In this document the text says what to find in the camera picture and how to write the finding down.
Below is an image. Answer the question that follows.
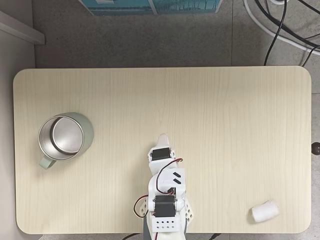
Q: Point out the white gauze dressing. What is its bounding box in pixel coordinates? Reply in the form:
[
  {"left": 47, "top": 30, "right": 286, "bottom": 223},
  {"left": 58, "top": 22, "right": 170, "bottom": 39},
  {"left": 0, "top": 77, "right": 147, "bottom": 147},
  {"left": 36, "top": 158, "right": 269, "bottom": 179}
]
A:
[{"left": 250, "top": 198, "right": 280, "bottom": 223}]

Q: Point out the green steel-lined mug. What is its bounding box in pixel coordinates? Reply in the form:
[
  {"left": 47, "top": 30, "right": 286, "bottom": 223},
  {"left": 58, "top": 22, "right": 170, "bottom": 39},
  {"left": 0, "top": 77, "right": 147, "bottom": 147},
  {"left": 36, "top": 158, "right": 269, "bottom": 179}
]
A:
[{"left": 38, "top": 111, "right": 95, "bottom": 170}]

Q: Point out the blue printed box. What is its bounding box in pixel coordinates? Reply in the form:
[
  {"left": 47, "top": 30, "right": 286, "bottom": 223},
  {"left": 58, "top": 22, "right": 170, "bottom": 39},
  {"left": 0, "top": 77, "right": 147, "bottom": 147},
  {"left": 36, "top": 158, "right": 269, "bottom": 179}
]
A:
[{"left": 78, "top": 0, "right": 224, "bottom": 16}]

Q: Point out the white shelf board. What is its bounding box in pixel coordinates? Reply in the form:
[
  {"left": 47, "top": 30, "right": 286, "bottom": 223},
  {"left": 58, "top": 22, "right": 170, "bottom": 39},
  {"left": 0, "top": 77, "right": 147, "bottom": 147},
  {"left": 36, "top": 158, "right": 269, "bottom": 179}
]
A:
[{"left": 0, "top": 9, "right": 46, "bottom": 46}]

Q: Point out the red black servo wire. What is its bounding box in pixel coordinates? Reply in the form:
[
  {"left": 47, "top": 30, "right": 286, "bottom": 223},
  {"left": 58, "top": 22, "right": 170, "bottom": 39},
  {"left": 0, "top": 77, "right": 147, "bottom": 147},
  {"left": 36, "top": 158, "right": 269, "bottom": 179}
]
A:
[
  {"left": 133, "top": 195, "right": 149, "bottom": 219},
  {"left": 155, "top": 158, "right": 184, "bottom": 195}
]

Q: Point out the black power cable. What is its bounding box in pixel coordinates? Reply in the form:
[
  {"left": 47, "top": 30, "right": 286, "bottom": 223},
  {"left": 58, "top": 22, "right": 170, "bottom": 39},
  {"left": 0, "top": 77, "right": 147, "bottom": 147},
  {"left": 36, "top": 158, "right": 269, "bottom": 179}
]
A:
[{"left": 123, "top": 232, "right": 144, "bottom": 240}]

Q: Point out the thick white cable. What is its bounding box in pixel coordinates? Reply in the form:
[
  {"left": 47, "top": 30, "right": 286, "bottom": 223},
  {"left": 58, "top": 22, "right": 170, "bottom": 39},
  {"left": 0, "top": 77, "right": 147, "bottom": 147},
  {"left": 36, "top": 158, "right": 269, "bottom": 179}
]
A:
[{"left": 242, "top": 0, "right": 320, "bottom": 54}]

